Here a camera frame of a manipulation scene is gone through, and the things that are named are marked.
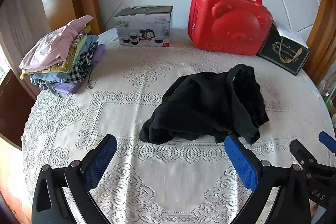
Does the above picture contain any dark green gift box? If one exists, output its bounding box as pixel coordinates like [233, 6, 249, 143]
[256, 22, 311, 76]

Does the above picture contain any dark wooden cabinet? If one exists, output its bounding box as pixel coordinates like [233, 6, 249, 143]
[0, 66, 38, 149]

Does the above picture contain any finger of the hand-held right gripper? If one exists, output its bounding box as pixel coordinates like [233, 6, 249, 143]
[290, 139, 319, 175]
[319, 132, 336, 153]

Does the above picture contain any white lace tablecloth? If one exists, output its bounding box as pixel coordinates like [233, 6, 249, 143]
[21, 30, 336, 224]

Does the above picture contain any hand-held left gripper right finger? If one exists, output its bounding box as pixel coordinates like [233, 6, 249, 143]
[224, 135, 313, 224]

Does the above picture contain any tea set cardboard box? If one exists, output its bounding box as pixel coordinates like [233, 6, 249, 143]
[114, 5, 174, 48]

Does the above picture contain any stack of folded clothes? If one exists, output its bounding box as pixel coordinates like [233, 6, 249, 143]
[20, 15, 107, 97]

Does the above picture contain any red bear-face carry case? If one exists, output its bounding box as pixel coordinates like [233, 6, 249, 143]
[188, 0, 273, 56]

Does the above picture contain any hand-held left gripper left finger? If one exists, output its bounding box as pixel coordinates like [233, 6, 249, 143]
[31, 134, 117, 224]

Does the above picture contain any black garment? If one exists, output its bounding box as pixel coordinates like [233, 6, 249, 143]
[139, 64, 270, 145]

